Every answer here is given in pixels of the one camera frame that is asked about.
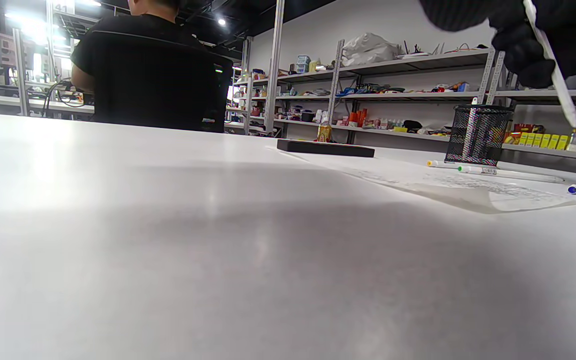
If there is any person's left hand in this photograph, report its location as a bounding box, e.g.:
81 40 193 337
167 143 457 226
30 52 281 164
418 0 494 32

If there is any green-capped white mechanical pencil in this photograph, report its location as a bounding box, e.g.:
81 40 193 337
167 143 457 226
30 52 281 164
457 165 566 184

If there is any metal storage shelving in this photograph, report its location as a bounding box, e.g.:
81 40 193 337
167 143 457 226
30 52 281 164
225 0 576 166

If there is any white plastic bag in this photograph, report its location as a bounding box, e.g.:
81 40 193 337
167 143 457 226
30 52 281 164
341 32 403 67

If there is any row of yellow boxes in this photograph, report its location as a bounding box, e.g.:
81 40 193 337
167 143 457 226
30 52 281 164
517 132 571 151

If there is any black mesh pen holder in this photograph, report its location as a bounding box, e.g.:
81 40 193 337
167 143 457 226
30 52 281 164
444 104 515 167

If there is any lined white paper sheet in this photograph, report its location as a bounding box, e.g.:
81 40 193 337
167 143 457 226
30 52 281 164
266 145 576 215

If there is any black rectangular block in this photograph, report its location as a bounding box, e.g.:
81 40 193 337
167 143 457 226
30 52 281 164
276 138 376 159

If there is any black mesh office chair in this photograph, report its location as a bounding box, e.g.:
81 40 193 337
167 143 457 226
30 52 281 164
90 30 235 134

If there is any white office desk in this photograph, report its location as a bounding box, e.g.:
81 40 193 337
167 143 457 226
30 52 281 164
0 90 96 115

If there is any aluminium frame post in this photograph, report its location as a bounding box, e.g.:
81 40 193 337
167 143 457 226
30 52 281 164
263 0 286 133

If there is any thin aluminium post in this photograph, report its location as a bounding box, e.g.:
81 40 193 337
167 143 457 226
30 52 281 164
13 27 30 117

